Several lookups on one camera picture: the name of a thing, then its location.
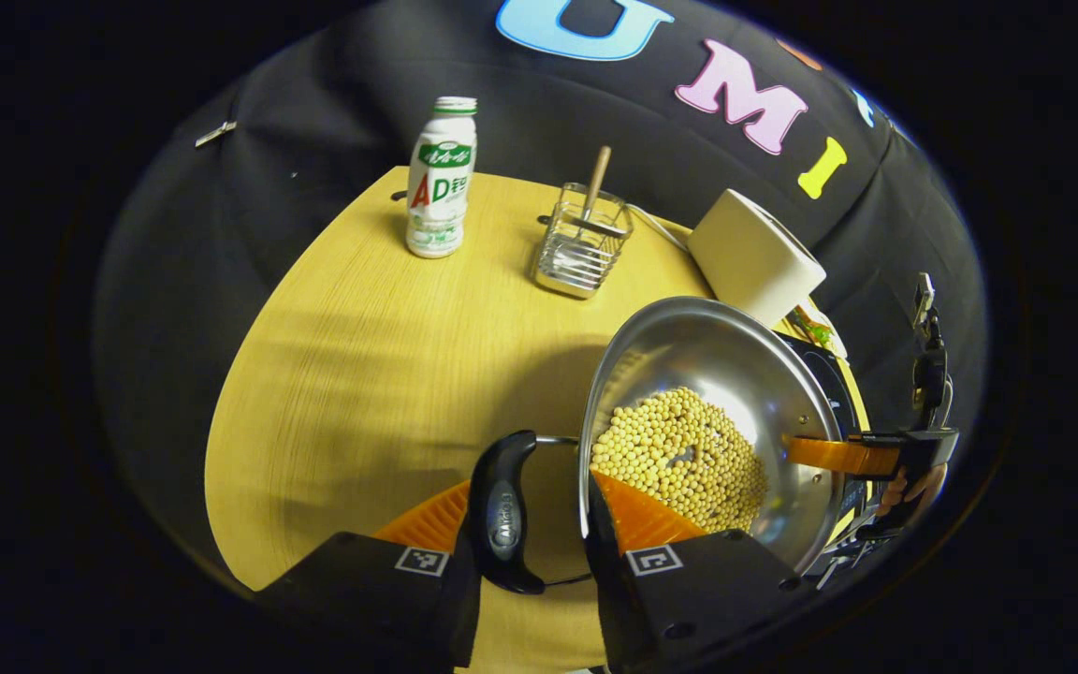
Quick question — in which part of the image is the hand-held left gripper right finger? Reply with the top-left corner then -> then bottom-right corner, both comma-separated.
584,468 -> 811,674

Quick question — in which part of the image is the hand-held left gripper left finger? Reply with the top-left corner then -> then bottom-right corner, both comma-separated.
254,479 -> 484,670

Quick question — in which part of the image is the steel pot with black handles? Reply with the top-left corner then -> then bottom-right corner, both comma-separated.
466,296 -> 847,596

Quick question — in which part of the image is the sandwich on white plate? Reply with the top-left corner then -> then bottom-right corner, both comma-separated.
782,300 -> 849,359

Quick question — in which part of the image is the pile of soybeans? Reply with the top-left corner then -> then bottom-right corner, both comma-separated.
589,387 -> 769,535

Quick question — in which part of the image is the black backdrop cloth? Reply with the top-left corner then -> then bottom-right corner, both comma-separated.
95,0 -> 989,563

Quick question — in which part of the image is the white drink bottle green label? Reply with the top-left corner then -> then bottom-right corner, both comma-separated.
405,96 -> 479,259

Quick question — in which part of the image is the white toaster cable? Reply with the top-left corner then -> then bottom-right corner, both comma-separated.
626,204 -> 694,256

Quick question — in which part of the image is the wire mesh utensil holder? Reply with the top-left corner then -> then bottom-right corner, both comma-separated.
530,183 -> 634,300

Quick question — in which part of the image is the wooden handled utensil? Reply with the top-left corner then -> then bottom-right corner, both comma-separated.
579,145 -> 613,226

